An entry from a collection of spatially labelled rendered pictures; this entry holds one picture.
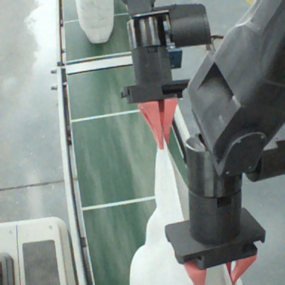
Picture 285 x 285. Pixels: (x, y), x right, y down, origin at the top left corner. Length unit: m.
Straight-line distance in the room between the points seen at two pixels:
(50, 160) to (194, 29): 1.46
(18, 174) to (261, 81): 1.72
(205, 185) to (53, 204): 1.44
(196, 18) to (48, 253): 1.02
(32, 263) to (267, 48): 1.20
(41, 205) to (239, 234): 1.44
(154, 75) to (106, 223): 0.77
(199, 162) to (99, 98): 1.29
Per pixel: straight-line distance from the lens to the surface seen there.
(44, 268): 1.33
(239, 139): 0.28
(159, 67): 0.55
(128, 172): 1.35
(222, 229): 0.38
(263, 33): 0.26
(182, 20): 0.56
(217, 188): 0.36
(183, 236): 0.41
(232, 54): 0.28
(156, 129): 0.55
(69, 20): 2.23
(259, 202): 1.80
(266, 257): 1.67
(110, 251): 1.19
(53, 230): 1.39
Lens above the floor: 1.47
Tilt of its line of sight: 49 degrees down
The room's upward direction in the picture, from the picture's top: straight up
